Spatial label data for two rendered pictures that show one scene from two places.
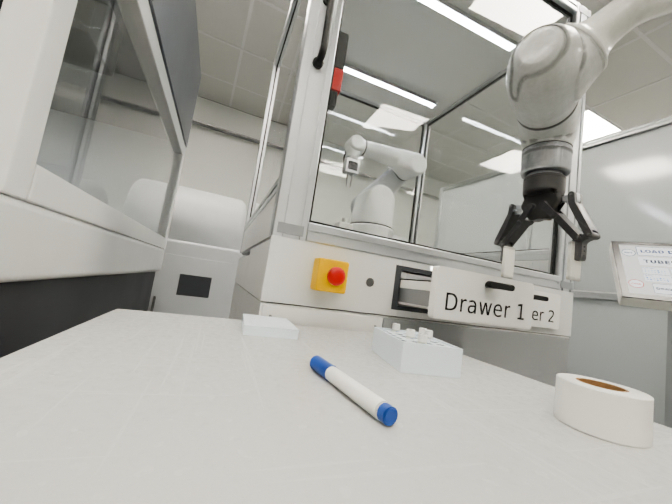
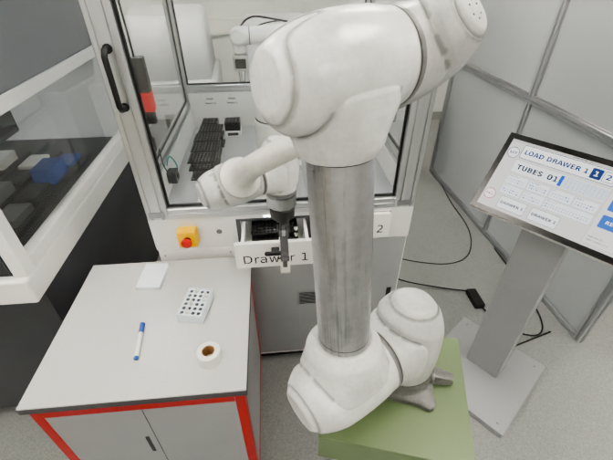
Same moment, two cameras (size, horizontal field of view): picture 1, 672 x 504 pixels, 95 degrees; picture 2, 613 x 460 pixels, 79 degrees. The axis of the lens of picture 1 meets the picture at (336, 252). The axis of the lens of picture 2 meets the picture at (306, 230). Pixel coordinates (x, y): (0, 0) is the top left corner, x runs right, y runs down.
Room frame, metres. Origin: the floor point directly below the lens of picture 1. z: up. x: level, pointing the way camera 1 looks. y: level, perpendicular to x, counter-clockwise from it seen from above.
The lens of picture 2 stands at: (-0.26, -0.73, 1.75)
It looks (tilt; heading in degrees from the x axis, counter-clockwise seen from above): 37 degrees down; 16
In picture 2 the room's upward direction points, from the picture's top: straight up
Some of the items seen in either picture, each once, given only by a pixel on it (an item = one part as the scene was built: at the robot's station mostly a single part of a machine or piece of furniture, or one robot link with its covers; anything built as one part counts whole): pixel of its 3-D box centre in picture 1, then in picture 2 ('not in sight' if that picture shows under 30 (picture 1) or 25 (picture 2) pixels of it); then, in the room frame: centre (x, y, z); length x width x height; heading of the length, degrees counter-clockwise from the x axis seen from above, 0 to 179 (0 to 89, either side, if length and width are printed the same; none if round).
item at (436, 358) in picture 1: (412, 349); (195, 305); (0.47, -0.13, 0.78); 0.12 x 0.08 x 0.04; 9
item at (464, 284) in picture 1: (484, 299); (275, 253); (0.70, -0.35, 0.87); 0.29 x 0.02 x 0.11; 111
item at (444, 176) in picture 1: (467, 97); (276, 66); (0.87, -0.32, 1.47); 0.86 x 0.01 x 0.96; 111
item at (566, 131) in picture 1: (548, 113); (275, 164); (0.61, -0.40, 1.28); 0.13 x 0.11 x 0.16; 141
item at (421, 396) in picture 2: not in sight; (408, 367); (0.34, -0.83, 0.89); 0.22 x 0.18 x 0.06; 90
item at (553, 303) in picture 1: (525, 307); (354, 225); (0.94, -0.59, 0.87); 0.29 x 0.02 x 0.11; 111
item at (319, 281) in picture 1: (330, 275); (188, 237); (0.69, 0.01, 0.88); 0.07 x 0.05 x 0.07; 111
